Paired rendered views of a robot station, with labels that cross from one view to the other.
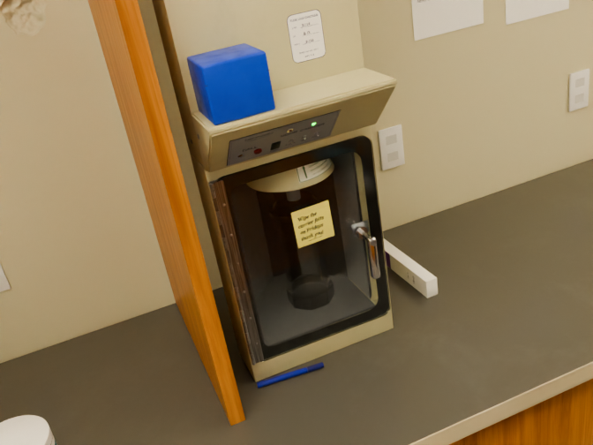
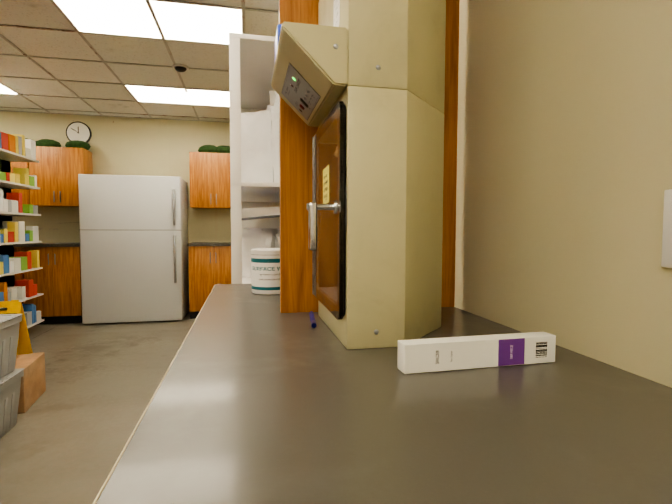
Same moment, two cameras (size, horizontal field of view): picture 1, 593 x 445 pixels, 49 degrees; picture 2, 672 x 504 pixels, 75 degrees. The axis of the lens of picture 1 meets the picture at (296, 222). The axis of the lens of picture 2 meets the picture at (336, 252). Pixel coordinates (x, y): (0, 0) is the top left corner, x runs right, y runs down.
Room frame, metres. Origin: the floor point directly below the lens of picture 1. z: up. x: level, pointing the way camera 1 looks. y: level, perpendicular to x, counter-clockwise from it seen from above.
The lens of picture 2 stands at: (1.19, -0.94, 1.16)
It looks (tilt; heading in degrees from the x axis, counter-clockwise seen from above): 3 degrees down; 96
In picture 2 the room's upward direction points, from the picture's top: straight up
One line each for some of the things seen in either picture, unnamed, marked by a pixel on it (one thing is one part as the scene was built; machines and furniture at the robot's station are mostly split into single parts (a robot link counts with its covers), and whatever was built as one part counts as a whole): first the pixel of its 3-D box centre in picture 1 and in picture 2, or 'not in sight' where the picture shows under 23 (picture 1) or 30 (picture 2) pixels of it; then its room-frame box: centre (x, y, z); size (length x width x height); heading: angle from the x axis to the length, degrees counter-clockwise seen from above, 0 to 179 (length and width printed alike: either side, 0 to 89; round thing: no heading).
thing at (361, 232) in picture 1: (369, 252); (321, 225); (1.08, -0.13, 1.17); 0.05 x 0.03 x 0.10; 17
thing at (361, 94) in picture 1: (298, 124); (303, 83); (1.03, -0.03, 1.46); 0.32 x 0.12 x 0.10; 108
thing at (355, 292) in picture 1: (311, 252); (326, 214); (1.07, -0.02, 1.19); 0.30 x 0.01 x 0.40; 107
